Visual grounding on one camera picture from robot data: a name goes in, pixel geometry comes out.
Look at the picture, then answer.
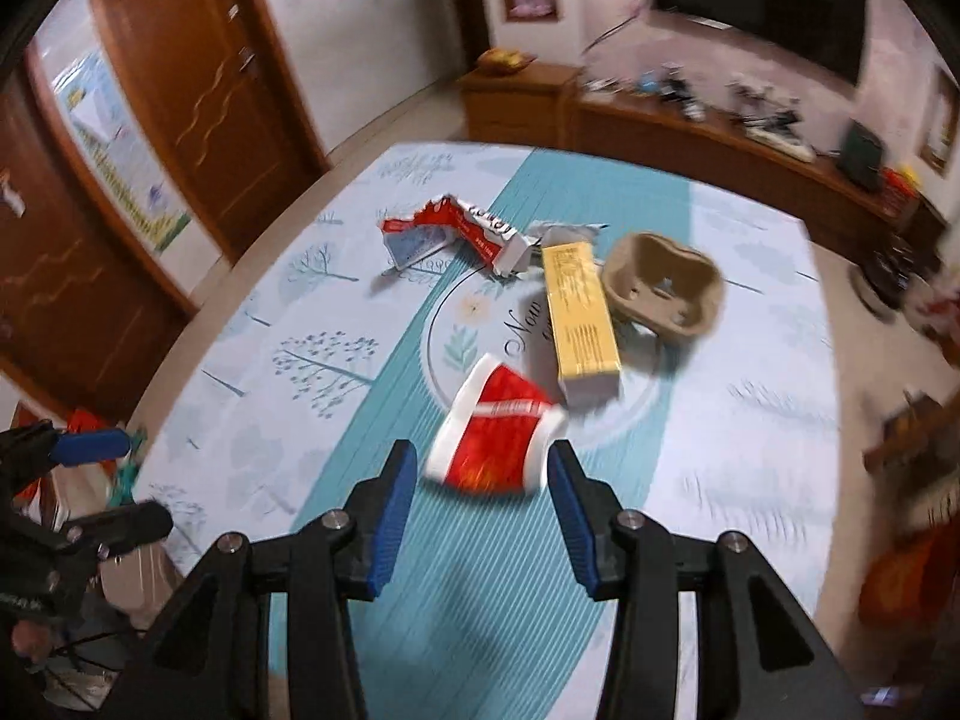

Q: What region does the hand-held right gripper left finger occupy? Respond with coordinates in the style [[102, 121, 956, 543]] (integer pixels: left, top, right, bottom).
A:
[[112, 439, 419, 720]]

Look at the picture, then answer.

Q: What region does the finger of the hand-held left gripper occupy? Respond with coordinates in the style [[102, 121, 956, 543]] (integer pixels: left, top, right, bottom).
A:
[[58, 501, 175, 560], [0, 424, 130, 488]]

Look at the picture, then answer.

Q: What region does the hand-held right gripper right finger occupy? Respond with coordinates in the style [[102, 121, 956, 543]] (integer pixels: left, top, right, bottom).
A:
[[546, 441, 863, 720]]

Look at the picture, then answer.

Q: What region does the red white paper cup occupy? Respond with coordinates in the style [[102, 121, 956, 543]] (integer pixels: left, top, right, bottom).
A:
[[426, 352, 567, 497]]

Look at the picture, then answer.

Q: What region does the yellow carton box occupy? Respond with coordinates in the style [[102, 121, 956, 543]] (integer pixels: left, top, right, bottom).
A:
[[540, 241, 623, 410]]

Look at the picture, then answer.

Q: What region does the brown pulp cup carrier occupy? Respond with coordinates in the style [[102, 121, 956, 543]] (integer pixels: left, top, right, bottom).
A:
[[602, 232, 727, 350]]

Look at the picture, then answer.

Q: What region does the torn red white packet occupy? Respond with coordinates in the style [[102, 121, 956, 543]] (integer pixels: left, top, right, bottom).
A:
[[379, 195, 545, 282]]

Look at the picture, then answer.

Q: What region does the teal white packet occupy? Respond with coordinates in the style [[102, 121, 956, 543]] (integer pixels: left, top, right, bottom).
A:
[[109, 427, 147, 503]]

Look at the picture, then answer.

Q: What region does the brown wooden door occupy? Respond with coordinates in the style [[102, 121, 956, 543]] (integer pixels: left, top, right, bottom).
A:
[[86, 0, 331, 260], [0, 75, 200, 421]]

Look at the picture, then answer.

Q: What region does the teal white printed tablecloth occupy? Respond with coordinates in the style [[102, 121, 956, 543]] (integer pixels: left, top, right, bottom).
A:
[[112, 141, 845, 720]]

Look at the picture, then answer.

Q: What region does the silver foil wrapper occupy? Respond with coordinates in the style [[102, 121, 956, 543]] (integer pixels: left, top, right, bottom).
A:
[[529, 219, 610, 245]]

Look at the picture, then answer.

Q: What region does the red plastic object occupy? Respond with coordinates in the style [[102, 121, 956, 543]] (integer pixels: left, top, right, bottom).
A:
[[859, 525, 960, 631]]

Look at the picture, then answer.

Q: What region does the long wooden media cabinet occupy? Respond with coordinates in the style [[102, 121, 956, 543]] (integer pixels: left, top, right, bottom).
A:
[[574, 82, 946, 263]]

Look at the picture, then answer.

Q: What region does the small wooden cabinet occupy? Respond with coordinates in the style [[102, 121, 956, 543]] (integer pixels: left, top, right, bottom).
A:
[[459, 64, 578, 147]]

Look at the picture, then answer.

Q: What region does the white power strip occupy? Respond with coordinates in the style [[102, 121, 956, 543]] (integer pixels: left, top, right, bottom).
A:
[[746, 124, 815, 158]]

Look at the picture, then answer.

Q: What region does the clutter of small items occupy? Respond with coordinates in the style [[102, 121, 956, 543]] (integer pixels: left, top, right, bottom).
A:
[[585, 71, 803, 136]]

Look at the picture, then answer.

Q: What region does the red basket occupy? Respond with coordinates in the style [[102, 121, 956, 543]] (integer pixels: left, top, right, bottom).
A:
[[881, 169, 923, 218]]

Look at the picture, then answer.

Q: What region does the black box appliance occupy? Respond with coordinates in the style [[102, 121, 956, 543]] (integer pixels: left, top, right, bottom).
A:
[[838, 122, 884, 191]]

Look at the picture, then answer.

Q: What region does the yellow ornament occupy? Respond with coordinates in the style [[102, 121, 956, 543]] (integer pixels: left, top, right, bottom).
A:
[[478, 47, 537, 74]]

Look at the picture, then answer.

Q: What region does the black flat television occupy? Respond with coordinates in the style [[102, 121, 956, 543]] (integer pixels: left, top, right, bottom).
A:
[[652, 0, 867, 87]]

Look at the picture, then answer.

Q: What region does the black cable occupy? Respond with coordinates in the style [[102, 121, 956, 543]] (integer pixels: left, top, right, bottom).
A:
[[15, 615, 143, 691]]

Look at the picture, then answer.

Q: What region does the wall poster height chart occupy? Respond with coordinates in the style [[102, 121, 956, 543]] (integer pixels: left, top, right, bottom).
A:
[[34, 45, 192, 256]]

